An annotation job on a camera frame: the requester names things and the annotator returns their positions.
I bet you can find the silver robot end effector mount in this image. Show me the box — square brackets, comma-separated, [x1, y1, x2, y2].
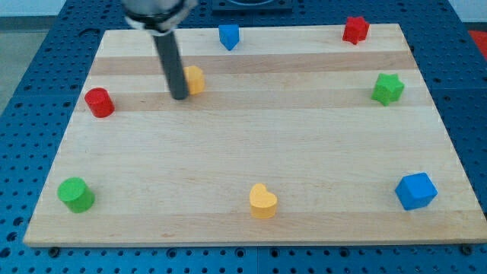
[121, 0, 198, 35]

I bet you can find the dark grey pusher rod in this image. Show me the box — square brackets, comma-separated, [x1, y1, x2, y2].
[153, 32, 189, 100]

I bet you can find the yellow hexagon block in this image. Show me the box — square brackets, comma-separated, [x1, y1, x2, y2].
[183, 65, 205, 95]

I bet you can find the blue triangle block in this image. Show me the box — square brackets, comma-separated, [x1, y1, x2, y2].
[218, 24, 240, 51]

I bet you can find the red cylinder block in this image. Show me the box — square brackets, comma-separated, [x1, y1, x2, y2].
[84, 88, 115, 118]

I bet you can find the light wooden board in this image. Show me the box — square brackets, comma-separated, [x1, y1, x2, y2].
[24, 24, 486, 247]

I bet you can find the green cylinder block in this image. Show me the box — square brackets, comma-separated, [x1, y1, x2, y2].
[57, 177, 95, 213]

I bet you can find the yellow heart block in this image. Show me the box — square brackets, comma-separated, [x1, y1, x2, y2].
[249, 183, 278, 219]

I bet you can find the red star block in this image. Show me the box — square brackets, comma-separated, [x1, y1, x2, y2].
[342, 16, 370, 45]

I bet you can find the green star block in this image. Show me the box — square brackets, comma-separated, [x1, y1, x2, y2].
[371, 73, 405, 107]

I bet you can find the blue cube block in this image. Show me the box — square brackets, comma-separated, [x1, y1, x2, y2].
[395, 173, 438, 211]

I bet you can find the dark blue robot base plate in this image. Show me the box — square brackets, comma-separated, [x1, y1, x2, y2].
[212, 0, 293, 14]

